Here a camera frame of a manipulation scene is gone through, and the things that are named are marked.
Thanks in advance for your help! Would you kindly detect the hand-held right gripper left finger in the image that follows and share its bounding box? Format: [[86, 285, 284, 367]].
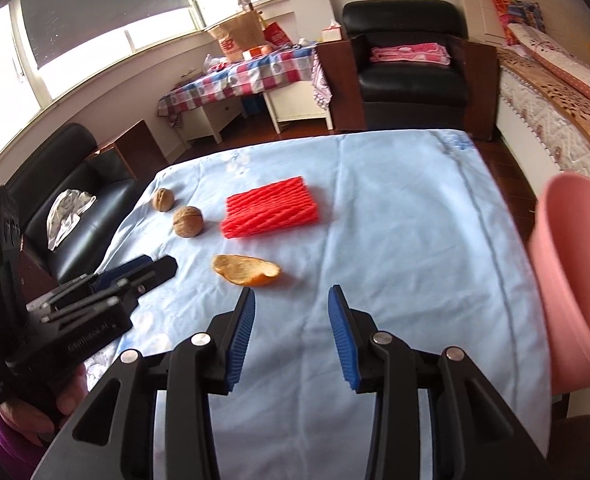
[[30, 287, 257, 480]]

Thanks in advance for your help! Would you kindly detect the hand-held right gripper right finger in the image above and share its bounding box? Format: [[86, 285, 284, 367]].
[[327, 285, 548, 480]]

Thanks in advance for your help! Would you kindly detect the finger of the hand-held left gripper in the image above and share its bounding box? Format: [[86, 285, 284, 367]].
[[115, 256, 178, 307], [92, 255, 154, 291]]

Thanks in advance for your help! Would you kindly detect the small orange peel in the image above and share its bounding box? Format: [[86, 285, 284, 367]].
[[211, 254, 282, 288]]

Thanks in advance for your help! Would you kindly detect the pink plastic bucket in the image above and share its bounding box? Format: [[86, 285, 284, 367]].
[[527, 171, 590, 394]]

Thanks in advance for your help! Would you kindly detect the person's left forearm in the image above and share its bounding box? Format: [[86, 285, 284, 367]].
[[0, 402, 46, 480]]

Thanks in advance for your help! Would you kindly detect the person's left hand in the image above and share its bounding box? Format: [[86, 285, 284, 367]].
[[0, 369, 91, 448]]

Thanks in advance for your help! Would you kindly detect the large walnut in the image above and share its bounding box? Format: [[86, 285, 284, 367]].
[[173, 206, 205, 238]]

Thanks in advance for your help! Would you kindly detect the small walnut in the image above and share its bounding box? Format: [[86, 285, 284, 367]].
[[152, 188, 176, 212]]

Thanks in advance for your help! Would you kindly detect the white crumpled cloth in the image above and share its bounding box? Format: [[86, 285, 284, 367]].
[[46, 189, 97, 251]]

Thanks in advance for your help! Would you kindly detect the black leather sofa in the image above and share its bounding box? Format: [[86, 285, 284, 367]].
[[5, 120, 168, 282]]

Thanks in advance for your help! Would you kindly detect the light blue tablecloth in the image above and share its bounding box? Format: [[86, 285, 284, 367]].
[[82, 129, 554, 480]]

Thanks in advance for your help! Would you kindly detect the red foam fruit net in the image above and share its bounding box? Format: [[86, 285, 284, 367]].
[[220, 175, 321, 239]]

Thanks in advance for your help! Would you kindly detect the white desk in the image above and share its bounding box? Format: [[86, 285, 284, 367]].
[[177, 80, 333, 146]]

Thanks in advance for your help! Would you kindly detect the blue bin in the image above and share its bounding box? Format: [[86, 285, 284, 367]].
[[240, 95, 266, 118]]

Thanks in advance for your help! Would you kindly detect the checked tablecloth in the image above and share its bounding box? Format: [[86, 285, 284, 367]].
[[156, 46, 321, 128]]

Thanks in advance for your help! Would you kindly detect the pink patterned hanging cloth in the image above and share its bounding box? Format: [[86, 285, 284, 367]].
[[312, 52, 334, 109]]

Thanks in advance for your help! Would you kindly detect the brown paper bag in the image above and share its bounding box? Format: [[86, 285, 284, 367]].
[[207, 10, 268, 58]]

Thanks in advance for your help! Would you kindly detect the black leather armchair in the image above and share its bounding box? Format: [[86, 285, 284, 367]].
[[317, 0, 500, 142]]

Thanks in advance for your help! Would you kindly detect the red shopping bag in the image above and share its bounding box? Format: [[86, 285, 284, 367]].
[[262, 21, 293, 48]]

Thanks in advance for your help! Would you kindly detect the brown round stool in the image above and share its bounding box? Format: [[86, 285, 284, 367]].
[[550, 414, 590, 480]]

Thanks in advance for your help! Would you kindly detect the white bed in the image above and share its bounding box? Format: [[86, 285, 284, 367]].
[[475, 0, 590, 211]]

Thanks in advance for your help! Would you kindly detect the pink folded blanket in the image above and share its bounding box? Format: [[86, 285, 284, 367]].
[[370, 42, 450, 66]]

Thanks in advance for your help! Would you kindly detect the brown patterned bedspread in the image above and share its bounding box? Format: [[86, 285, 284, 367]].
[[497, 47, 590, 181]]

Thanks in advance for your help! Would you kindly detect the long floral pillow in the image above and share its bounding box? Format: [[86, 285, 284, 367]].
[[507, 22, 590, 111]]

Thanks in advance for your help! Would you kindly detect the colourful patterned cushion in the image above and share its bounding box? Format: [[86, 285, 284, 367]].
[[489, 0, 546, 48]]

